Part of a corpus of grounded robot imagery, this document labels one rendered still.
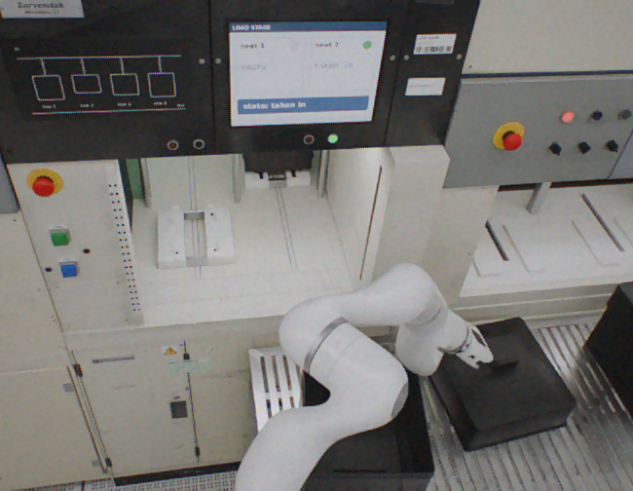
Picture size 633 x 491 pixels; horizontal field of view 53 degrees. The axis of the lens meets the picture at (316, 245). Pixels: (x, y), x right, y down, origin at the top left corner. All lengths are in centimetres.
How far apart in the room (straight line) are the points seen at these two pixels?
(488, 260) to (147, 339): 99
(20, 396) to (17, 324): 31
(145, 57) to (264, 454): 69
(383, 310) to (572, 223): 128
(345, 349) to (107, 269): 74
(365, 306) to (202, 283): 84
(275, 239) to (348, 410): 101
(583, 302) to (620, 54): 84
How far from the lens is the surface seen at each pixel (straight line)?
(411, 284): 101
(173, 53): 118
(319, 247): 186
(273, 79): 122
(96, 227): 144
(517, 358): 171
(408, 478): 144
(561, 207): 224
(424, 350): 128
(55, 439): 214
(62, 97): 124
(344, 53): 121
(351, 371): 94
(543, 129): 147
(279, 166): 200
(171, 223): 189
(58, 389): 191
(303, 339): 97
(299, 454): 98
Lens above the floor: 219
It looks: 45 degrees down
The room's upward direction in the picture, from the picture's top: 6 degrees clockwise
